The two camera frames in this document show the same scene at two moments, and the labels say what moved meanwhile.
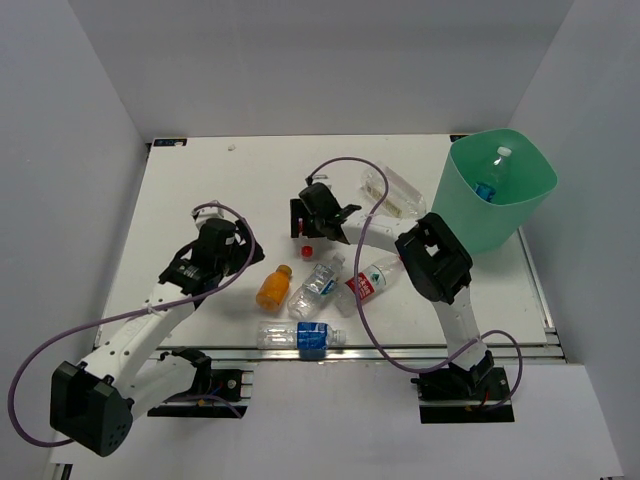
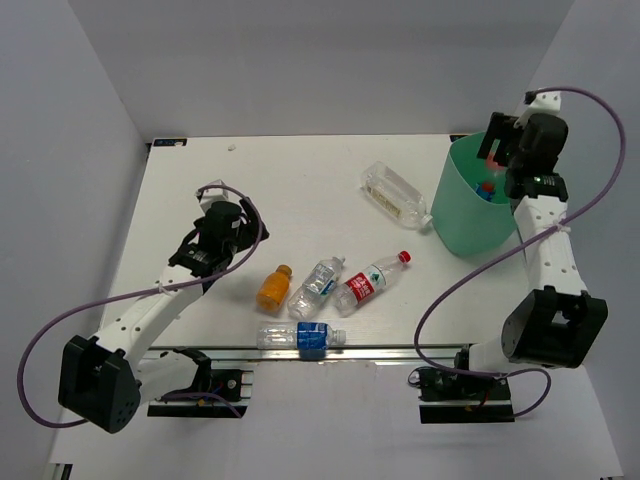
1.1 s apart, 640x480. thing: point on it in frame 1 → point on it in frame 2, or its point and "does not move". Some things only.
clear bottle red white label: [369, 281] does not move
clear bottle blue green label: [322, 279] does not move
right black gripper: [299, 210] → [504, 125]
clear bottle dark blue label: [299, 336] does not move
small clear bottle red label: [305, 246] → [490, 162]
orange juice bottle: [274, 289] does not move
